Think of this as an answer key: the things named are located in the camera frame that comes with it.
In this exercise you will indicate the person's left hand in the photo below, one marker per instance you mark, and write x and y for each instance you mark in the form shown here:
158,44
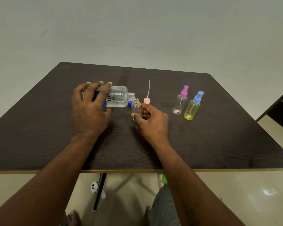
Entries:
89,112

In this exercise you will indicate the person's right hand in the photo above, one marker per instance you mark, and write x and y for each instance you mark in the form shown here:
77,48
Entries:
155,124

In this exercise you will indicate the person's left middle finger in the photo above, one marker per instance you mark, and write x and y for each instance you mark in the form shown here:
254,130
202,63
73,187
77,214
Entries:
96,91

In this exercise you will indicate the person's right thumb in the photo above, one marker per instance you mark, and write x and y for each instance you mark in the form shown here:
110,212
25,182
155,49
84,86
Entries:
137,118

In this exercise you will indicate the person's left thumb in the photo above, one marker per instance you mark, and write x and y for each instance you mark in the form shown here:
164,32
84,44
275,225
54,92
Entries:
108,111

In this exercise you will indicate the small clear bottle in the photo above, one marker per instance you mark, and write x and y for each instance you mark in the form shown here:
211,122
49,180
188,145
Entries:
136,107

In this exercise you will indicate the clear bottle with blue label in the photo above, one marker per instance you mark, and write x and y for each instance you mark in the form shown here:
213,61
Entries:
119,97

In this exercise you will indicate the person's right forearm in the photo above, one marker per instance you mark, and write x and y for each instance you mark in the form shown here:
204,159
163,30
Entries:
186,185

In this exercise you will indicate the person's left forearm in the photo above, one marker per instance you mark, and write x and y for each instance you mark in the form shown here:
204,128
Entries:
44,181

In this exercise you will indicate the pink spray cap with tube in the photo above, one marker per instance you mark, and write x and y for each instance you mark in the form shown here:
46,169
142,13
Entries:
147,100

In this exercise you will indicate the clear spray bottle purple cap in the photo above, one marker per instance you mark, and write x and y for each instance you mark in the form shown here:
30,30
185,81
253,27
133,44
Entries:
180,101

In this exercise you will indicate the yellow spray bottle blue cap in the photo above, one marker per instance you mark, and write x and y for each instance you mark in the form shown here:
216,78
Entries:
193,108

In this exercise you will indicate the green object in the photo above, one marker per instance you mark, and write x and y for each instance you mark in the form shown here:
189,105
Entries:
164,178

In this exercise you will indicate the white controller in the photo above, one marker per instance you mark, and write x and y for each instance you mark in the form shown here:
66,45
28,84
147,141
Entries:
94,187

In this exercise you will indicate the black table leg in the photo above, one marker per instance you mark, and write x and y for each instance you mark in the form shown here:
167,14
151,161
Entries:
100,190

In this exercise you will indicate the person's grey trousers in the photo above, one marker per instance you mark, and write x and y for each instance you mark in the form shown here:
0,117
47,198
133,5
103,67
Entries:
165,207

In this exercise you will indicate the person's right foot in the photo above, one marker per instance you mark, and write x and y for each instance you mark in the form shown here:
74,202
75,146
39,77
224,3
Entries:
148,216

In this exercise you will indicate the person's foot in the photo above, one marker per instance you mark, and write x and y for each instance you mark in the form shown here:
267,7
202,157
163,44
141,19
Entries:
73,218
148,216

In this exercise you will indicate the person's left foot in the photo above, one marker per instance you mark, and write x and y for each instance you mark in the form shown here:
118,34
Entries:
73,218

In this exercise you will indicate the dark furniture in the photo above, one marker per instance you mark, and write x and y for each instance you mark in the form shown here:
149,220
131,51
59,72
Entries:
279,110

